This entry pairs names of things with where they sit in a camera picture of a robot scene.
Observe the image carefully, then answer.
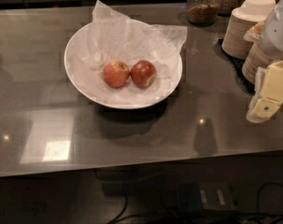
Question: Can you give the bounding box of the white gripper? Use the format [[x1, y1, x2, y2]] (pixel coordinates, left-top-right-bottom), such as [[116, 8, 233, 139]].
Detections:
[[244, 0, 283, 123]]

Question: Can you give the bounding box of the red apple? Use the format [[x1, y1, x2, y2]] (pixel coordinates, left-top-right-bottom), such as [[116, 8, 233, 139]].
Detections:
[[131, 60, 157, 89], [103, 60, 130, 88]]

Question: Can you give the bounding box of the white bowl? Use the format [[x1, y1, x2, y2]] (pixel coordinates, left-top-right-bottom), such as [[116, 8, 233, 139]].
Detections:
[[64, 21, 183, 110]]

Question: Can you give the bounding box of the front stack of paper bowls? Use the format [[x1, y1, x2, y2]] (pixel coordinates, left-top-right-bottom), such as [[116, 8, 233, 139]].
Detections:
[[242, 41, 274, 84]]

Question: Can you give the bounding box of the black mat under bowls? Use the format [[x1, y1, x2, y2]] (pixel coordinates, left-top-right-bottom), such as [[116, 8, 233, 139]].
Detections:
[[218, 38, 255, 95]]

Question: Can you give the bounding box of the glass jar with grains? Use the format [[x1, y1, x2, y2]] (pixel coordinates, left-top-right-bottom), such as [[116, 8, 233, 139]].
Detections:
[[187, 0, 223, 26]]

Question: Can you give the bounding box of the dark box under table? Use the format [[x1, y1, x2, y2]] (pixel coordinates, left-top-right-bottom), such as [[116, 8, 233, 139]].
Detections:
[[177, 182, 238, 216]]

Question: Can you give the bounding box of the white paper liner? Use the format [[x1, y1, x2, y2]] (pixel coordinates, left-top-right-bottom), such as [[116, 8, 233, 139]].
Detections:
[[67, 0, 189, 105]]

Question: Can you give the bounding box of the black cable on floor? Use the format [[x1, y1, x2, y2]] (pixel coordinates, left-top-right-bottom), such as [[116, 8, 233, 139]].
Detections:
[[106, 168, 283, 224]]

